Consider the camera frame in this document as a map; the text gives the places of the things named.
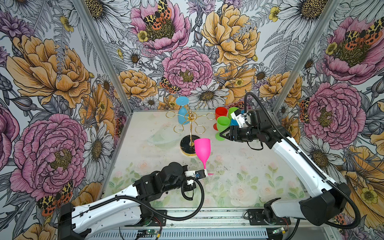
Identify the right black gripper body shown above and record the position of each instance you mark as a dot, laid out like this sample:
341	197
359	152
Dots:
248	133

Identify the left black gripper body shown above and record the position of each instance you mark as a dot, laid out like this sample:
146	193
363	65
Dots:
179	183

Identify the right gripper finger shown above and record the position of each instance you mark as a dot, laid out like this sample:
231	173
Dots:
231	138
231	131

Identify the green wine glass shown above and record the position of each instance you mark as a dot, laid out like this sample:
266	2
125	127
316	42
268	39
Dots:
223	123
230	111

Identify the red wine glass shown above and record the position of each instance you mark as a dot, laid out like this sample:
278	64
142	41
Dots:
221	111

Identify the pink wine glass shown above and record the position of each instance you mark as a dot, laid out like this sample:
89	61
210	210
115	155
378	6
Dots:
203	150

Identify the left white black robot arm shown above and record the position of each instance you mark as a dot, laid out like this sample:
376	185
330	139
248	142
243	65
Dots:
131	206

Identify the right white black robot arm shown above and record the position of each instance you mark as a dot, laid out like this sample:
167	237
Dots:
325	198

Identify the back light blue wine glass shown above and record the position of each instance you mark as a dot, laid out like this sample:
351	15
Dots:
182	102

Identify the left green circuit board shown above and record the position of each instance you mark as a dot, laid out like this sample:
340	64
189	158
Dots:
148	234

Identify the green circuit board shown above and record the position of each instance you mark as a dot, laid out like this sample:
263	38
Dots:
148	234
279	231

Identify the right green circuit board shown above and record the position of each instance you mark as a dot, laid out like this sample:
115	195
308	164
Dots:
279	231

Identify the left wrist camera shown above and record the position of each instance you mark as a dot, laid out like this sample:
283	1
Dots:
195	175

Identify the gold wire wine glass rack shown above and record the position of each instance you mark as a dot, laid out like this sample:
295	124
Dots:
193	128

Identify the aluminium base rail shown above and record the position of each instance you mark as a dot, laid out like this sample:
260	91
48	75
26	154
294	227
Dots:
204	217

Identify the white vented cable duct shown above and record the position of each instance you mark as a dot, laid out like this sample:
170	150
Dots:
189	234

